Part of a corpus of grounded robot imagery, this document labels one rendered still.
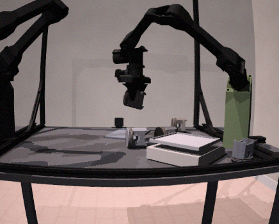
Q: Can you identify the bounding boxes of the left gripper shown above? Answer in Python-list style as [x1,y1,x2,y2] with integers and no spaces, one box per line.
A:
[118,62,151,101]

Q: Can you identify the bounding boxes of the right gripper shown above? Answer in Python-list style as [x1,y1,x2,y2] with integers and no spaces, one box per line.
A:
[0,71,14,101]

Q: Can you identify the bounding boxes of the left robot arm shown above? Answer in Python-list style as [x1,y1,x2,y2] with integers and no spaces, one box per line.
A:
[112,4,250,91]

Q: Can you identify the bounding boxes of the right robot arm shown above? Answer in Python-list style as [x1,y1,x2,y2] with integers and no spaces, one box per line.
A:
[0,0,69,76]

